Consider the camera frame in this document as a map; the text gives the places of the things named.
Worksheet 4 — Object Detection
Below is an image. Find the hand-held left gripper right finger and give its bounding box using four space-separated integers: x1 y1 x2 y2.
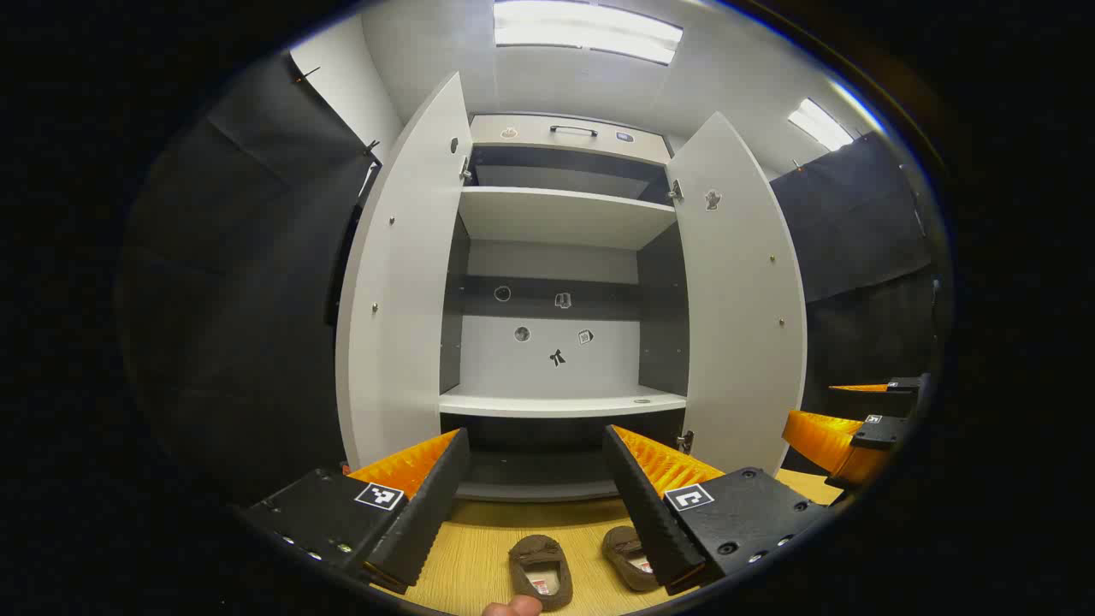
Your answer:
601 423 831 597

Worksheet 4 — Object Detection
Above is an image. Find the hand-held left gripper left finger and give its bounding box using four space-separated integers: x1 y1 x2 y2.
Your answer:
240 428 471 595

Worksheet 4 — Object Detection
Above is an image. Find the brown fuzzy shoe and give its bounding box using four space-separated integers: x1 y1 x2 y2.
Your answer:
601 525 660 592
508 535 574 611

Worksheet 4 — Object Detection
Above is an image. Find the white shoe cabinet door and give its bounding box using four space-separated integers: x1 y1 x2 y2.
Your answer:
335 71 474 473
666 111 809 477

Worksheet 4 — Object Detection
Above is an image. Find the white shoe cabinet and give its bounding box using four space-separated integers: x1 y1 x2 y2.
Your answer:
441 113 690 504

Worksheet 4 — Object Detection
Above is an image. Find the black backdrop cloth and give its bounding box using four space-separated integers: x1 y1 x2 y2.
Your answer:
770 133 942 476
115 51 403 506

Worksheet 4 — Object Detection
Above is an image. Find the small ceiling light panel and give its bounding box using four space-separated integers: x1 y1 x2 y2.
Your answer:
787 98 855 152

